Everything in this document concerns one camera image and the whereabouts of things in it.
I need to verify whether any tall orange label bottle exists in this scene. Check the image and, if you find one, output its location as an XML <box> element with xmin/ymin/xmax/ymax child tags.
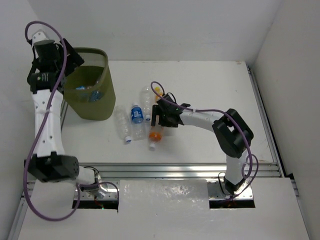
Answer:
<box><xmin>148</xmin><ymin>125</ymin><xmax>164</xmax><ymax>151</ymax></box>

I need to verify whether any small orange bottle yellow cap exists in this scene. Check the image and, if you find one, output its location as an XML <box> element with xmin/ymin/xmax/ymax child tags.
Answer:
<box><xmin>154</xmin><ymin>86</ymin><xmax>164</xmax><ymax>102</ymax></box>

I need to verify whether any small bottle colourful label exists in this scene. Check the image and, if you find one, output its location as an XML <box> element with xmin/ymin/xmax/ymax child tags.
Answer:
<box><xmin>75</xmin><ymin>85</ymin><xmax>92</xmax><ymax>90</ymax></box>

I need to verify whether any aluminium rail frame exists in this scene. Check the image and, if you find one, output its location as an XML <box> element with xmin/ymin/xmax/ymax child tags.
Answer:
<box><xmin>21</xmin><ymin>61</ymin><xmax>300</xmax><ymax>210</ymax></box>

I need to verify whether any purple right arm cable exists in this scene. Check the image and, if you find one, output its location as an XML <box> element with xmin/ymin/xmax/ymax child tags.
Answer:
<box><xmin>150</xmin><ymin>80</ymin><xmax>259</xmax><ymax>201</ymax></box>

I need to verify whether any clear ribbed bottle blue cap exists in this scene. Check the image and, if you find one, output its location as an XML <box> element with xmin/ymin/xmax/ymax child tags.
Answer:
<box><xmin>114</xmin><ymin>105</ymin><xmax>132</xmax><ymax>144</ymax></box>

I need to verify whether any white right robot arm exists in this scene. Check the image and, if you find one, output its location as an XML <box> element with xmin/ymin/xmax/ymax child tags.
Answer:
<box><xmin>151</xmin><ymin>93</ymin><xmax>254</xmax><ymax>195</ymax></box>

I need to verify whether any clear bottle white cap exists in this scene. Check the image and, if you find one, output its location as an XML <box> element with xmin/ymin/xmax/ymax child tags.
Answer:
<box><xmin>139</xmin><ymin>86</ymin><xmax>155</xmax><ymax>122</ymax></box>

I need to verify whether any blue label water bottle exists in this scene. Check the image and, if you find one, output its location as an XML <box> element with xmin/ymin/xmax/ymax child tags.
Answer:
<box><xmin>130</xmin><ymin>102</ymin><xmax>146</xmax><ymax>140</ymax></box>

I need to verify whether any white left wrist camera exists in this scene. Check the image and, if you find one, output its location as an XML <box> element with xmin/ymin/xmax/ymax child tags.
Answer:
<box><xmin>31</xmin><ymin>29</ymin><xmax>49</xmax><ymax>46</ymax></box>

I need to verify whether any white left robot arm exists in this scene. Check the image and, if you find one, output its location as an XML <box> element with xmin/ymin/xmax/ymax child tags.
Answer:
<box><xmin>27</xmin><ymin>38</ymin><xmax>97</xmax><ymax>185</ymax></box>

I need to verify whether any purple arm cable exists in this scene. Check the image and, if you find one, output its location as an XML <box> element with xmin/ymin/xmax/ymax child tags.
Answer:
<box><xmin>150</xmin><ymin>80</ymin><xmax>259</xmax><ymax>201</ymax></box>
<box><xmin>22</xmin><ymin>20</ymin><xmax>82</xmax><ymax>221</ymax></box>

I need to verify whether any olive green mesh bin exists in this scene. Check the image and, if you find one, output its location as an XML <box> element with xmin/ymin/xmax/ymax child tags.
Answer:
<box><xmin>64</xmin><ymin>47</ymin><xmax>116</xmax><ymax>121</ymax></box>

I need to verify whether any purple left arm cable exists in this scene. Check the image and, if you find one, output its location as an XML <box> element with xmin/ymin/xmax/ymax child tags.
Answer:
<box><xmin>22</xmin><ymin>20</ymin><xmax>82</xmax><ymax>221</ymax></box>

